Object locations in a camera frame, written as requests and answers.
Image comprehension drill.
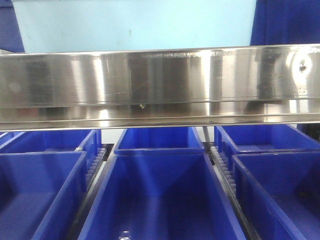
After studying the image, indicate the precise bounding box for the blue bin below right rear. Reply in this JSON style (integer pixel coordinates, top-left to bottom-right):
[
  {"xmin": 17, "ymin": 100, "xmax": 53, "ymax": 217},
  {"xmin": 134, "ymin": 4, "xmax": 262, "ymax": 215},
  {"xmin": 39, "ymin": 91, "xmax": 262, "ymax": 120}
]
[{"xmin": 214, "ymin": 124, "xmax": 320, "ymax": 172}]

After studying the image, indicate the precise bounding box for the light teal plastic bin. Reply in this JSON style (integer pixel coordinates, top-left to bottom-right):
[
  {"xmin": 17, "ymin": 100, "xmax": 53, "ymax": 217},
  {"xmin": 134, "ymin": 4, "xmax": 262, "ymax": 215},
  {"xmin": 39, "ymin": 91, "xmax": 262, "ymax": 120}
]
[{"xmin": 13, "ymin": 0, "xmax": 256, "ymax": 53}]

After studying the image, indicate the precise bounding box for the stainless steel shelf front rail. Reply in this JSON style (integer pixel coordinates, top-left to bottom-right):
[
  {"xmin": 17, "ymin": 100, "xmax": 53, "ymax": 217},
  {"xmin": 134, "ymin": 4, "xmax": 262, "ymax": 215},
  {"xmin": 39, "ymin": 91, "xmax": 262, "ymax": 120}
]
[{"xmin": 0, "ymin": 44, "xmax": 320, "ymax": 132}]

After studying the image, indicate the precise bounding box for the lower roller track right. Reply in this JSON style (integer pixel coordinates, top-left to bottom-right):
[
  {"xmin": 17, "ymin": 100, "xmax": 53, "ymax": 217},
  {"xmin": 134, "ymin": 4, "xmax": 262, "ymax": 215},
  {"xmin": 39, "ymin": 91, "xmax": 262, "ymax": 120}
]
[{"xmin": 209, "ymin": 146, "xmax": 261, "ymax": 240}]

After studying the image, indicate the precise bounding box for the blue bin below centre rear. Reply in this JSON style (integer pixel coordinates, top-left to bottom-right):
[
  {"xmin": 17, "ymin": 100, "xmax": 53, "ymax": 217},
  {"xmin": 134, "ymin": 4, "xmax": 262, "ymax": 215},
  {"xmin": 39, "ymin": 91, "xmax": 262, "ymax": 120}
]
[{"xmin": 113, "ymin": 127, "xmax": 205, "ymax": 156}]

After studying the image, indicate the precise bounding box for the lower rail left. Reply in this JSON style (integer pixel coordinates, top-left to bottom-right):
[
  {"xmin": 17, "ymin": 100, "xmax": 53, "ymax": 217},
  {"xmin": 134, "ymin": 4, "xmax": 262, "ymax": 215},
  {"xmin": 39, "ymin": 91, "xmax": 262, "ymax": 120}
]
[{"xmin": 66, "ymin": 148, "xmax": 110, "ymax": 240}]

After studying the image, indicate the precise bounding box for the blue bin below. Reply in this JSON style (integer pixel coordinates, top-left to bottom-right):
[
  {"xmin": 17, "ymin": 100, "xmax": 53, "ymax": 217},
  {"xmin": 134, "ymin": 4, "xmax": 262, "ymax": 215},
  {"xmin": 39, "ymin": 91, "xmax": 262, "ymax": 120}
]
[
  {"xmin": 232, "ymin": 151, "xmax": 320, "ymax": 240},
  {"xmin": 0, "ymin": 129, "xmax": 103, "ymax": 169},
  {"xmin": 78, "ymin": 153, "xmax": 245, "ymax": 240},
  {"xmin": 113, "ymin": 127, "xmax": 205, "ymax": 156},
  {"xmin": 0, "ymin": 151, "xmax": 87, "ymax": 240},
  {"xmin": 214, "ymin": 124, "xmax": 320, "ymax": 172}
]

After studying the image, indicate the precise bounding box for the blue bin behind left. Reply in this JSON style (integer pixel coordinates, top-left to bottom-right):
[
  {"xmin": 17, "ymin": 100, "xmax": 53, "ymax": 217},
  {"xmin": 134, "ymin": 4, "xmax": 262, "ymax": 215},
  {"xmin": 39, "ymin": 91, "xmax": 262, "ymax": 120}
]
[{"xmin": 0, "ymin": 4, "xmax": 25, "ymax": 53}]

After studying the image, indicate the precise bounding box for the blue bin behind right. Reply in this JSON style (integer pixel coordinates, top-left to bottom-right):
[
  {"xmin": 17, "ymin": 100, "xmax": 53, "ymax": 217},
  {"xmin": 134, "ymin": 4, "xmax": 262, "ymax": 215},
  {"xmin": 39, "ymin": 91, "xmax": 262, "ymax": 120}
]
[{"xmin": 250, "ymin": 0, "xmax": 320, "ymax": 46}]

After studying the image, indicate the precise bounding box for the blue bin below left rear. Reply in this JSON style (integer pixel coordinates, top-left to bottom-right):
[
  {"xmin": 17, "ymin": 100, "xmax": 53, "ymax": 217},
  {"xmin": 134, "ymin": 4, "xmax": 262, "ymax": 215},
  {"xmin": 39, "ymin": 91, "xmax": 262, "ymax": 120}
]
[{"xmin": 0, "ymin": 129, "xmax": 103, "ymax": 169}]

